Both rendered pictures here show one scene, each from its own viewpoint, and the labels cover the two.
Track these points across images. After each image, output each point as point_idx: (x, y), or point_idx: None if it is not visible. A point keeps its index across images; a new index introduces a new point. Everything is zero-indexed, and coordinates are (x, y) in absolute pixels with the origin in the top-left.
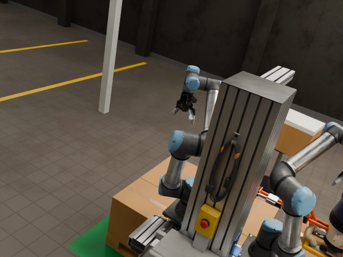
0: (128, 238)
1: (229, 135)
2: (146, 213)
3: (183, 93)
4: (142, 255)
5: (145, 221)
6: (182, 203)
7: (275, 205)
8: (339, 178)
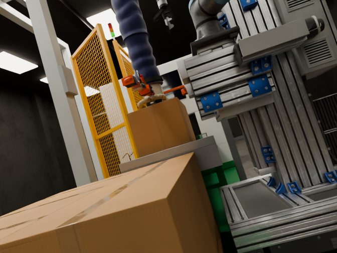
0: (305, 22)
1: None
2: (170, 173)
3: None
4: (307, 19)
5: (261, 33)
6: (218, 20)
7: (144, 85)
8: (166, 19)
